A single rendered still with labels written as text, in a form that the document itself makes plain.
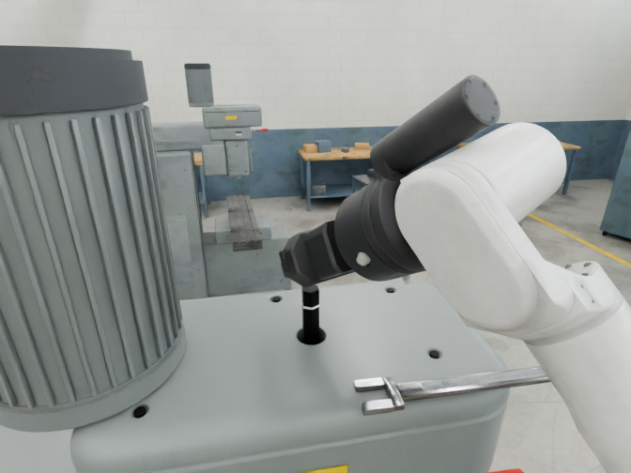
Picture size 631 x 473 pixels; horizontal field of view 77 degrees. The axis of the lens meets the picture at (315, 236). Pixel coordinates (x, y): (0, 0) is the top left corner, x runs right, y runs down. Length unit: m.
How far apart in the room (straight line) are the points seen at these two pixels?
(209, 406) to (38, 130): 0.28
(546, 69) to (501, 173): 8.61
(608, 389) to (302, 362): 0.29
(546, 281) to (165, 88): 6.85
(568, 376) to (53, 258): 0.37
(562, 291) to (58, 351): 0.37
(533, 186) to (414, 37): 7.26
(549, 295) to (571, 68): 8.96
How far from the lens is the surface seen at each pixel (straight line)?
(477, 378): 0.47
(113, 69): 0.36
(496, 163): 0.27
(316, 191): 6.53
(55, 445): 0.65
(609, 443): 0.32
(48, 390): 0.43
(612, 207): 6.72
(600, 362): 0.29
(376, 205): 0.31
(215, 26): 6.92
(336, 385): 0.45
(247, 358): 0.48
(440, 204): 0.24
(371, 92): 7.28
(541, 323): 0.27
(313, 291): 0.47
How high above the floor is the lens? 2.20
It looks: 23 degrees down
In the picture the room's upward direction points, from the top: straight up
